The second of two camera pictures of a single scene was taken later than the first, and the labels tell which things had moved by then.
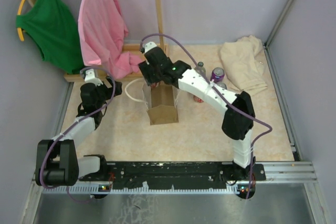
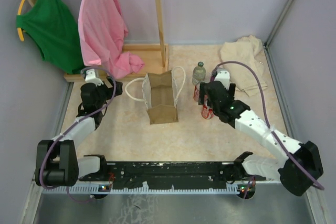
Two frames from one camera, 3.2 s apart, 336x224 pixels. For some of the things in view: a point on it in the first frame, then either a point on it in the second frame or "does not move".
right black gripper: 145,68 -> 202,93
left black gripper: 109,91 does not move
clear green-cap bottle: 200,69 does not move
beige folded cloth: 243,72 does not move
